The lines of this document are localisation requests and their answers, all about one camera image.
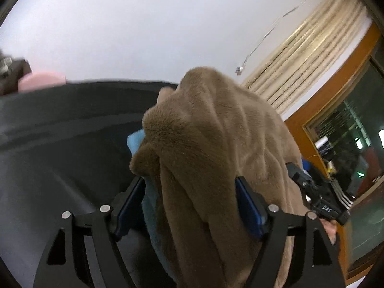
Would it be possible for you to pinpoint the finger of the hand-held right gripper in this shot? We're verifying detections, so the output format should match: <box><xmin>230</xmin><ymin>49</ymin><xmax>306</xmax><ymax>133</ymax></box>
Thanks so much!
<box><xmin>286</xmin><ymin>162</ymin><xmax>314</xmax><ymax>198</ymax></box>

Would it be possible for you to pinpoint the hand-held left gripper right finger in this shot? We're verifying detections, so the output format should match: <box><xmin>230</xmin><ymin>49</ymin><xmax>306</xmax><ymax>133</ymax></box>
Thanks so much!
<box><xmin>235</xmin><ymin>176</ymin><xmax>345</xmax><ymax>288</ymax></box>

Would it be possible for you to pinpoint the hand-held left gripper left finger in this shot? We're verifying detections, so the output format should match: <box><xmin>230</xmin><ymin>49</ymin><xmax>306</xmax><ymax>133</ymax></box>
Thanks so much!
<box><xmin>31</xmin><ymin>175</ymin><xmax>146</xmax><ymax>288</ymax></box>

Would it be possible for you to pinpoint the blue fleece garment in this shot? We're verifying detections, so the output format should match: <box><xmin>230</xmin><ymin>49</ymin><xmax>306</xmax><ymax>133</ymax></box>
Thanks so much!
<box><xmin>127</xmin><ymin>129</ymin><xmax>180</xmax><ymax>282</ymax></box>

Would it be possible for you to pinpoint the brown fleece garment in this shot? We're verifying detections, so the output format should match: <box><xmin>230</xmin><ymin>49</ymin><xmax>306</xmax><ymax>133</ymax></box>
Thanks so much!
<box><xmin>129</xmin><ymin>67</ymin><xmax>303</xmax><ymax>288</ymax></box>

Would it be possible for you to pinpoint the person's right forearm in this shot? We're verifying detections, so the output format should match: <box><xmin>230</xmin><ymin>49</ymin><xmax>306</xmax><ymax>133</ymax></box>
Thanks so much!
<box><xmin>328</xmin><ymin>178</ymin><xmax>357</xmax><ymax>209</ymax></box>

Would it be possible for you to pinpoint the person's right hand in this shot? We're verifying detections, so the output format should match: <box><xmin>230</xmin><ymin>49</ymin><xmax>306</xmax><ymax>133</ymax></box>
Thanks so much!
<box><xmin>319</xmin><ymin>219</ymin><xmax>339</xmax><ymax>245</ymax></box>

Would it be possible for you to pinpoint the wooden framed window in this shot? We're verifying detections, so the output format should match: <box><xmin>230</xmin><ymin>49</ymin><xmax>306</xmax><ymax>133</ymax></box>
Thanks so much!
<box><xmin>283</xmin><ymin>22</ymin><xmax>384</xmax><ymax>282</ymax></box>

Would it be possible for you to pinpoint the dark cover sheet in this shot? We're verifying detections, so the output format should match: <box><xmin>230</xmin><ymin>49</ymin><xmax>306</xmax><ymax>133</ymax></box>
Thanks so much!
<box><xmin>0</xmin><ymin>79</ymin><xmax>180</xmax><ymax>288</ymax></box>

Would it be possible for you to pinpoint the beige curtain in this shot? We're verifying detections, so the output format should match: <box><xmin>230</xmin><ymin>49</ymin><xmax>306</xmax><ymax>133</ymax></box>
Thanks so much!
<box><xmin>240</xmin><ymin>0</ymin><xmax>372</xmax><ymax>117</ymax></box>

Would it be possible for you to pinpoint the pink pillow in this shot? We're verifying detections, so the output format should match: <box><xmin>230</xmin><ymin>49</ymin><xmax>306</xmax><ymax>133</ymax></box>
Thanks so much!
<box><xmin>18</xmin><ymin>72</ymin><xmax>66</xmax><ymax>92</ymax></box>

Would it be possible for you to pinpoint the dark wooden headboard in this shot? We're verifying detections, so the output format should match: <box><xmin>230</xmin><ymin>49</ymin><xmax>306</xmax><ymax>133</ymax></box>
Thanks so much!
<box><xmin>0</xmin><ymin>57</ymin><xmax>32</xmax><ymax>96</ymax></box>

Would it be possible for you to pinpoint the white wall cable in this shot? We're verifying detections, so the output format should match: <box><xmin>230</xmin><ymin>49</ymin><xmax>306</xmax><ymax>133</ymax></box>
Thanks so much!
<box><xmin>234</xmin><ymin>0</ymin><xmax>315</xmax><ymax>75</ymax></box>

